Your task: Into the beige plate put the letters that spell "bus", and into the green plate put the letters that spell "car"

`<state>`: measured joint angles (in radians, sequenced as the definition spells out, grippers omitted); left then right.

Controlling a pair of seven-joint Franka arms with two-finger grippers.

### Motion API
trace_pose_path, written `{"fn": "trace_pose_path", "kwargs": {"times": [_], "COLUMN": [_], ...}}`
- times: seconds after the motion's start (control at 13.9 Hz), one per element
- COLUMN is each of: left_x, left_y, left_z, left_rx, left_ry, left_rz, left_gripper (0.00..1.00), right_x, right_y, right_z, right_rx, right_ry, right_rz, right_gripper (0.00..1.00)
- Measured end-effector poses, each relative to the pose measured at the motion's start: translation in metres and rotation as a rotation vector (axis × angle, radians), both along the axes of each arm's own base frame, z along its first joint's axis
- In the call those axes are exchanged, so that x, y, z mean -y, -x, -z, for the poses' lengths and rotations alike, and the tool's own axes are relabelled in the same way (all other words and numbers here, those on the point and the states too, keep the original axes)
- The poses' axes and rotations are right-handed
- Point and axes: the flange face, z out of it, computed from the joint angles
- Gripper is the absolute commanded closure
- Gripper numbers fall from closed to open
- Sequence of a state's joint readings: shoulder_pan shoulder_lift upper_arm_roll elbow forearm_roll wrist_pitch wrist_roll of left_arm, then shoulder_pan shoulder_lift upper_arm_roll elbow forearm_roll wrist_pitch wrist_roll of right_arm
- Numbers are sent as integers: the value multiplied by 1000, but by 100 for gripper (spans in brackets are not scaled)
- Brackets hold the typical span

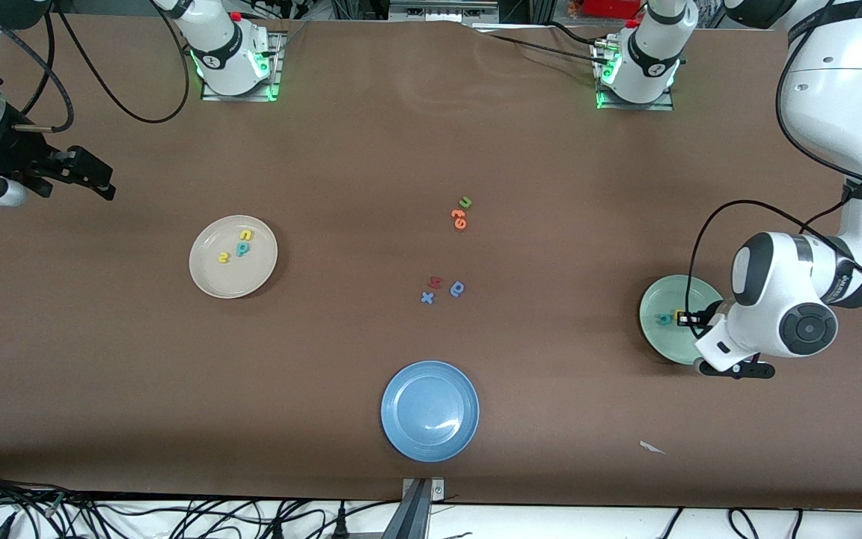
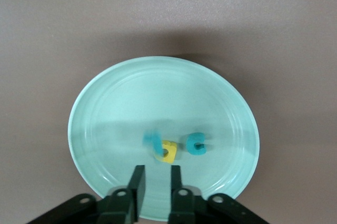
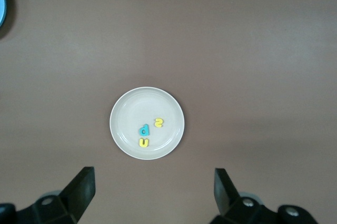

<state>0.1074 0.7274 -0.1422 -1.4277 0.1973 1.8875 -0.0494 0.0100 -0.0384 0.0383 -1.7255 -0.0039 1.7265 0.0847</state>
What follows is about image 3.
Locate beige round plate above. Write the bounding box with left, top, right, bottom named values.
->
left=109, top=86, right=185, bottom=160

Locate brown table cover sheet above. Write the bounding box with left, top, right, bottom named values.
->
left=0, top=0, right=337, bottom=224

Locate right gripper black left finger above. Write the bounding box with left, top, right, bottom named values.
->
left=16, top=166, right=96, bottom=224

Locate teal foam letter p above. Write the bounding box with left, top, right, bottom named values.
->
left=137, top=124, right=151, bottom=137

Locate blue round plate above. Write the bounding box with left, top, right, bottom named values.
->
left=0, top=0, right=7, bottom=30

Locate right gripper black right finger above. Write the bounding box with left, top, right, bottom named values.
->
left=209, top=168, right=281, bottom=224

